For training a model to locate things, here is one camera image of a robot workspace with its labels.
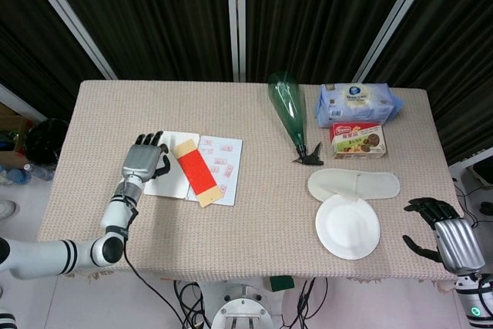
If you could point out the green block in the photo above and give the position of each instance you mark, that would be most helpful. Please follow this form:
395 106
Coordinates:
282 283

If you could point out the blue tissue pack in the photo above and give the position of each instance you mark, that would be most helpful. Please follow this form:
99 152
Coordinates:
354 107

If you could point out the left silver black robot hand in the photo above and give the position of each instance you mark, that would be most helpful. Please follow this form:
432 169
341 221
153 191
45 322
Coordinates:
140 161

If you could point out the white equipment stand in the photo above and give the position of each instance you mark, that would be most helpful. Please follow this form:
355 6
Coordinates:
473 171

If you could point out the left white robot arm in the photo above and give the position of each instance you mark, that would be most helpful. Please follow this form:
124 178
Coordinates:
42 257

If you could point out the clear water bottle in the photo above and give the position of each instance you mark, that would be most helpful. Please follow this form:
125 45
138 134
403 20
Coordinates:
38 172

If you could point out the blue water bottle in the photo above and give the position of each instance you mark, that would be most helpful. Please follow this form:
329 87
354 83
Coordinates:
15 176

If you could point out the notebook with yellow cover band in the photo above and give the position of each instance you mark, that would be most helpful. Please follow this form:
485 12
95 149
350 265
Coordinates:
231 190

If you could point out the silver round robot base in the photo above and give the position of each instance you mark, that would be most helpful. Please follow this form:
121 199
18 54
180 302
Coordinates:
242 306

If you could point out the white paper plate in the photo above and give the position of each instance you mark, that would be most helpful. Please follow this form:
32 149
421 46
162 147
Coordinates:
346 229

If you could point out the red and tan bookmark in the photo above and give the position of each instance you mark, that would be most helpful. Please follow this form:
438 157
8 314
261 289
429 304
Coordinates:
196 173

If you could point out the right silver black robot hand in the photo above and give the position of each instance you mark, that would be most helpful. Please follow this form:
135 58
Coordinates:
458 244

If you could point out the black curtain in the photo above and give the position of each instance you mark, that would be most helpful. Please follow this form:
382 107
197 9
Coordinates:
154 17

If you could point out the green bottle black spray trigger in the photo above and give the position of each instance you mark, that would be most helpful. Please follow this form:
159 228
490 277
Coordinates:
289 105

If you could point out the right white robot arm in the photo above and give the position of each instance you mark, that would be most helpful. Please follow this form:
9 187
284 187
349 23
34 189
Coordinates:
471 298

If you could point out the white disposable slipper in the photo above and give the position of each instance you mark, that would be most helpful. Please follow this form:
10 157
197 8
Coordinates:
377 184

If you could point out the white frame rail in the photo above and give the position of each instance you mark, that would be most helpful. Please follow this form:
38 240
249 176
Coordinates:
23 99

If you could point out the beige woven tablecloth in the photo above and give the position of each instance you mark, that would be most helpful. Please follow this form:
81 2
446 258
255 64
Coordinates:
250 236

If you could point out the white metal frame post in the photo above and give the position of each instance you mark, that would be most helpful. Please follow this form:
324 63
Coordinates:
69 17
396 17
237 17

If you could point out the red green biscuit box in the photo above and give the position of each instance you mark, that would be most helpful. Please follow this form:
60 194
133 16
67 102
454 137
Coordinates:
358 144

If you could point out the brown cardboard box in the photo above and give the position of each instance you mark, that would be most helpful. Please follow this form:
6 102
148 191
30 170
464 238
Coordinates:
15 144

